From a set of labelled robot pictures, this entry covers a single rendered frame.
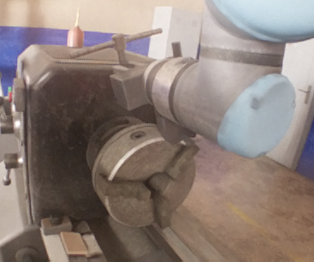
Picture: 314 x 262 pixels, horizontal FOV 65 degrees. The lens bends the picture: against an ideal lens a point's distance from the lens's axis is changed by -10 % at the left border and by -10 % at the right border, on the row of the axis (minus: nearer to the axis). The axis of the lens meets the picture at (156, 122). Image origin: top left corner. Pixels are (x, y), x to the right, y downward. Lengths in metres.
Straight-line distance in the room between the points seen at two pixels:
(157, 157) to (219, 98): 0.37
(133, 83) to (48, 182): 0.47
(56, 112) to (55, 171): 0.17
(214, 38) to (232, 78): 0.04
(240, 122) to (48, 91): 0.53
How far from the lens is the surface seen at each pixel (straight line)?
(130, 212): 0.66
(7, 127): 0.90
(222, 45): 0.26
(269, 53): 0.26
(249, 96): 0.25
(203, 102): 0.28
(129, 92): 0.40
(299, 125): 3.76
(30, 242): 0.96
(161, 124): 0.41
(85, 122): 0.74
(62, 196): 0.83
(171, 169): 0.63
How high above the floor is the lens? 1.43
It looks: 18 degrees down
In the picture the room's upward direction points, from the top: 8 degrees clockwise
